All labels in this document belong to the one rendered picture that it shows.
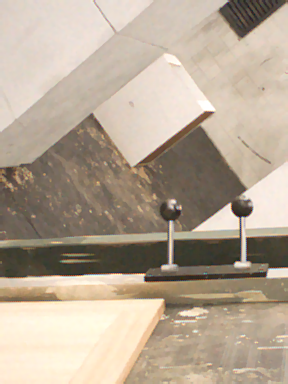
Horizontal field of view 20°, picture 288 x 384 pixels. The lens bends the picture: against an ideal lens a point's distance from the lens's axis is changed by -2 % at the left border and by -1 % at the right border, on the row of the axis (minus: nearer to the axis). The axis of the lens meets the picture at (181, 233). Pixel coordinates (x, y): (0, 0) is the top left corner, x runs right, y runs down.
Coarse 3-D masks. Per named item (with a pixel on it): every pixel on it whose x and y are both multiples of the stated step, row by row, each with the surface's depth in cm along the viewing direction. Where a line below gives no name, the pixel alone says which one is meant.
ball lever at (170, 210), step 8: (168, 200) 139; (176, 200) 140; (160, 208) 139; (168, 208) 138; (176, 208) 138; (160, 216) 140; (168, 216) 138; (176, 216) 139; (168, 224) 139; (168, 232) 139; (168, 240) 138; (168, 248) 138; (168, 256) 137; (168, 264) 137; (168, 272) 136; (176, 272) 136
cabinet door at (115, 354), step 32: (0, 320) 130; (32, 320) 129; (64, 320) 128; (96, 320) 127; (128, 320) 124; (0, 352) 116; (32, 352) 115; (64, 352) 114; (96, 352) 113; (128, 352) 112
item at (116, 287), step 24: (0, 288) 140; (24, 288) 140; (48, 288) 139; (72, 288) 138; (96, 288) 137; (120, 288) 137; (144, 288) 136; (168, 288) 135; (192, 288) 135; (216, 288) 134; (240, 288) 133; (264, 288) 133
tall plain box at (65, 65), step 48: (0, 0) 372; (48, 0) 366; (96, 0) 361; (144, 0) 355; (192, 0) 389; (0, 48) 375; (48, 48) 369; (96, 48) 363; (144, 48) 410; (0, 96) 378; (48, 96) 379; (96, 96) 434; (0, 144) 398; (48, 144) 459
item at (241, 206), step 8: (232, 200) 137; (240, 200) 136; (248, 200) 136; (232, 208) 137; (240, 208) 136; (248, 208) 136; (240, 216) 137; (240, 224) 137; (240, 232) 136; (240, 240) 136; (240, 248) 135; (240, 256) 135; (240, 264) 134; (248, 264) 134
